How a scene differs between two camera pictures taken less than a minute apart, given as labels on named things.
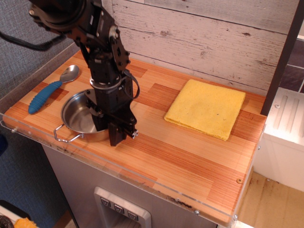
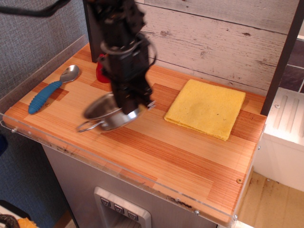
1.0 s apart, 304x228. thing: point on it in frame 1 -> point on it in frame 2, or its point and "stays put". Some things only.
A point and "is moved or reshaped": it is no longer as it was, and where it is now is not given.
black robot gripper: [110, 100] -> [126, 63]
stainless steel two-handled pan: [78, 119] is moved or reshaped
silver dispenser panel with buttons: [116, 211] stays put
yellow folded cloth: [210, 109] stays put
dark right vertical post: [283, 59] stays put
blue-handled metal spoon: [69, 74] stays put
